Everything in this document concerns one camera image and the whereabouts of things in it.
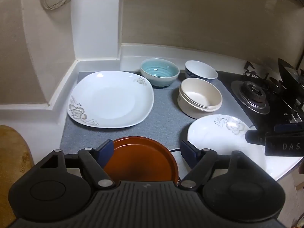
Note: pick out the blue white patterned bowl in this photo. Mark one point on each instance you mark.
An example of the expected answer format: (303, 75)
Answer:
(198, 69)

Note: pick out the cream beige bowl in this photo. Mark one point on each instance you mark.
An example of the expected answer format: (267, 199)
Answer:
(198, 98)

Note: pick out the orange round plate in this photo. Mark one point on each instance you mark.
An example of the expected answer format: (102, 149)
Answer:
(141, 159)

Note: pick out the teal glazed bowl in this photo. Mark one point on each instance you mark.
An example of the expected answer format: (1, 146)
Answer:
(159, 72)

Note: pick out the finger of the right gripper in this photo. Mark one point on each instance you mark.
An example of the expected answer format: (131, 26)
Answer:
(291, 127)
(255, 137)

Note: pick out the black gas stove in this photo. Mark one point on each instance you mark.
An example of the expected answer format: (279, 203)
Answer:
(264, 99)

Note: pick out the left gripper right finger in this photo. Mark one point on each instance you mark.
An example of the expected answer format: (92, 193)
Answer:
(200, 161)

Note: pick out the wooden cutting board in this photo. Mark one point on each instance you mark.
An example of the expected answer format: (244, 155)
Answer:
(16, 160)

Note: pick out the large white floral plate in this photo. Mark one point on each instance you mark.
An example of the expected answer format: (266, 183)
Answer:
(111, 99)

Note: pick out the small white floral plate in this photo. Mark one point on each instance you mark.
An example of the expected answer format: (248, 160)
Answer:
(224, 134)

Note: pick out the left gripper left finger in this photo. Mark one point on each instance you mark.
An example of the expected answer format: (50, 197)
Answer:
(92, 163)

